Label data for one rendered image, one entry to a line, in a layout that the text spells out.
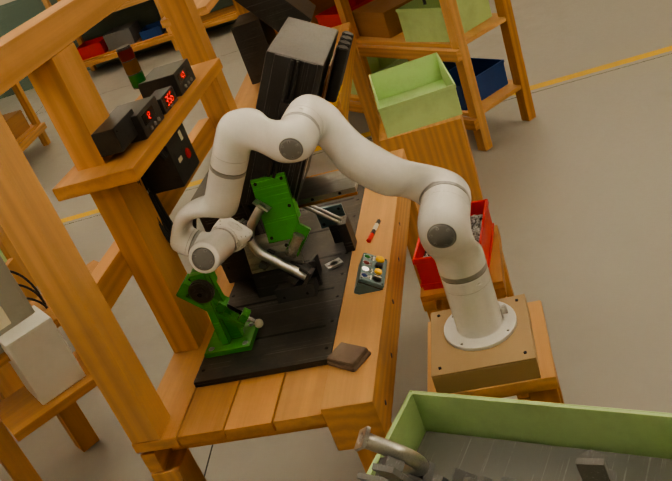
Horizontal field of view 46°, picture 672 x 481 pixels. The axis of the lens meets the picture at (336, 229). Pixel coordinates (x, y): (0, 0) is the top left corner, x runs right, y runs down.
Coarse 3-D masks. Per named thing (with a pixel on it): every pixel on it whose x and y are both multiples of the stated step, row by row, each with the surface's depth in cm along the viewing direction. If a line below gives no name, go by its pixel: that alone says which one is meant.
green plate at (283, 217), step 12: (252, 180) 244; (264, 180) 243; (276, 180) 243; (264, 192) 244; (276, 192) 244; (288, 192) 243; (276, 204) 245; (288, 204) 244; (264, 216) 247; (276, 216) 246; (288, 216) 245; (276, 228) 247; (288, 228) 246; (276, 240) 248
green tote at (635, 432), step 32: (416, 416) 185; (448, 416) 183; (480, 416) 178; (512, 416) 173; (544, 416) 169; (576, 416) 165; (608, 416) 161; (640, 416) 157; (416, 448) 185; (608, 448) 166; (640, 448) 162
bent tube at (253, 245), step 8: (256, 200) 244; (256, 208) 243; (264, 208) 242; (256, 216) 244; (248, 224) 245; (256, 224) 245; (256, 248) 247; (264, 256) 247; (272, 256) 247; (272, 264) 247; (280, 264) 246; (288, 264) 247; (288, 272) 247; (296, 272) 246
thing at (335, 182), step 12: (312, 180) 266; (324, 180) 262; (336, 180) 259; (348, 180) 256; (300, 192) 260; (312, 192) 257; (324, 192) 254; (336, 192) 252; (348, 192) 252; (300, 204) 256; (312, 204) 256
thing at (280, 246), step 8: (256, 240) 252; (264, 240) 251; (288, 240) 250; (248, 248) 253; (264, 248) 252; (272, 248) 251; (280, 248) 251; (248, 256) 254; (256, 256) 253; (280, 256) 252; (296, 256) 250; (256, 264) 253; (256, 272) 255
